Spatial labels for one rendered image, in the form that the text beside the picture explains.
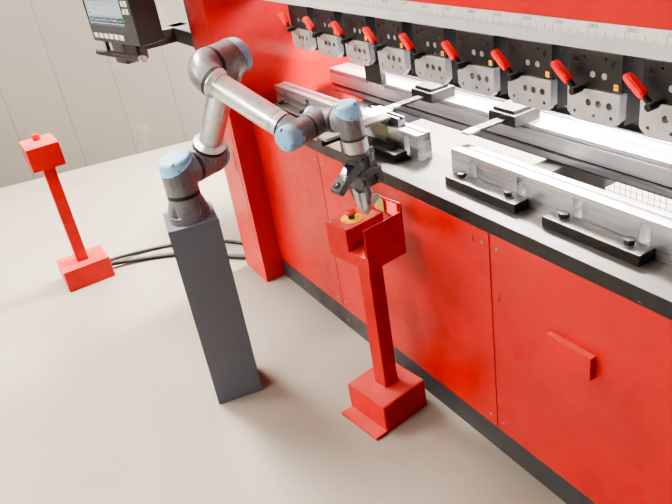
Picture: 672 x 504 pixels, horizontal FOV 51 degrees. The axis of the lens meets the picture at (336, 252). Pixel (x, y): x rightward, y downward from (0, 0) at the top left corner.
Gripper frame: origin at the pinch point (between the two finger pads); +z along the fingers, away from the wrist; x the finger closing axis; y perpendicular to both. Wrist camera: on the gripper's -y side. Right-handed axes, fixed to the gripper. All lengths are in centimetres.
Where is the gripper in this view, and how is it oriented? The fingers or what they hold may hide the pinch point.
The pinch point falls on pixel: (364, 212)
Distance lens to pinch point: 216.2
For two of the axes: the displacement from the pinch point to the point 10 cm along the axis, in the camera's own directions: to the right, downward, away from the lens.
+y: 7.5, -4.8, 4.5
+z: 2.1, 8.3, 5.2
